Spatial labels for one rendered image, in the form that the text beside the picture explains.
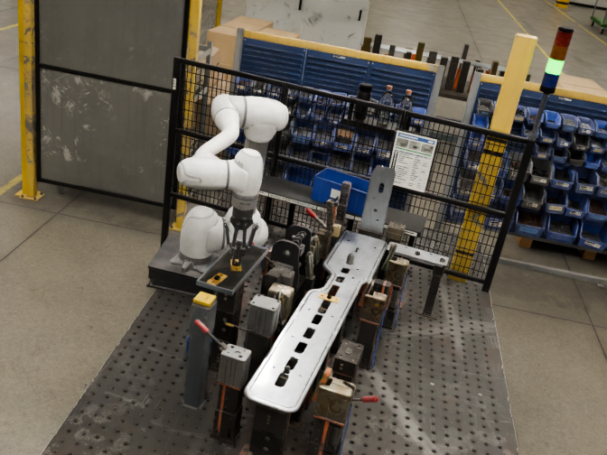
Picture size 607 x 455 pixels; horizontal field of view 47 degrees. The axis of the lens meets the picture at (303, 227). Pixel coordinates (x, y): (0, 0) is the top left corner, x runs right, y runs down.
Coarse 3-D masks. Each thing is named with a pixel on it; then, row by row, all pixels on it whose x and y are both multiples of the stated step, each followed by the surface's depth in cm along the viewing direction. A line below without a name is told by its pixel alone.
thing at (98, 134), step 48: (48, 0) 476; (96, 0) 470; (144, 0) 465; (192, 0) 457; (48, 48) 491; (96, 48) 484; (144, 48) 478; (192, 48) 470; (48, 96) 506; (96, 96) 499; (144, 96) 494; (192, 96) 485; (48, 144) 522; (96, 144) 515; (144, 144) 510; (96, 192) 531; (144, 192) 527
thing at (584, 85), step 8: (560, 80) 583; (568, 80) 588; (576, 80) 594; (584, 80) 600; (592, 80) 605; (568, 88) 557; (576, 88) 562; (584, 88) 568; (592, 88) 572; (600, 88) 578; (520, 240) 596; (528, 240) 595; (584, 256) 595; (592, 256) 595
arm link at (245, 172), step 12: (240, 156) 238; (252, 156) 237; (228, 168) 237; (240, 168) 238; (252, 168) 238; (228, 180) 237; (240, 180) 238; (252, 180) 239; (240, 192) 242; (252, 192) 243
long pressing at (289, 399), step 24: (360, 240) 332; (336, 264) 307; (360, 264) 310; (312, 312) 268; (336, 312) 271; (288, 336) 252; (312, 336) 254; (264, 360) 236; (288, 360) 239; (312, 360) 241; (264, 384) 226; (288, 384) 227; (312, 384) 231; (288, 408) 217
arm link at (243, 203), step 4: (232, 192) 246; (232, 196) 246; (236, 196) 244; (240, 196) 243; (256, 196) 245; (232, 200) 246; (236, 200) 244; (240, 200) 243; (244, 200) 243; (248, 200) 244; (252, 200) 244; (256, 200) 246; (232, 204) 246; (236, 204) 245; (240, 204) 244; (244, 204) 244; (248, 204) 244; (252, 204) 245; (236, 208) 246; (240, 208) 245; (244, 208) 245; (248, 208) 245; (252, 208) 246
